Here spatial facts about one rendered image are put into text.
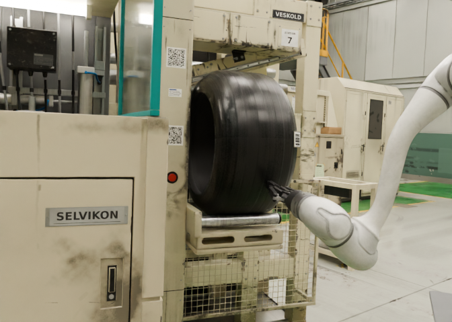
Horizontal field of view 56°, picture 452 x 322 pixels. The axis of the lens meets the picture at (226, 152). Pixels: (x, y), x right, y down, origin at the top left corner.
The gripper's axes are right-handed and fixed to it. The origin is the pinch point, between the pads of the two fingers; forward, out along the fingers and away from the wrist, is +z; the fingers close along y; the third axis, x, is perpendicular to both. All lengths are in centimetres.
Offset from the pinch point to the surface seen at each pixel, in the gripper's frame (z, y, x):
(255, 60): 69, -19, -46
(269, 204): 8.9, -4.0, 9.3
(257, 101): 9.4, 4.8, -29.3
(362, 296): 114, -148, 123
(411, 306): 90, -173, 120
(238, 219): 12.4, 6.8, 16.3
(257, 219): 12.3, -1.2, 16.6
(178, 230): 19.4, 28.3, 22.3
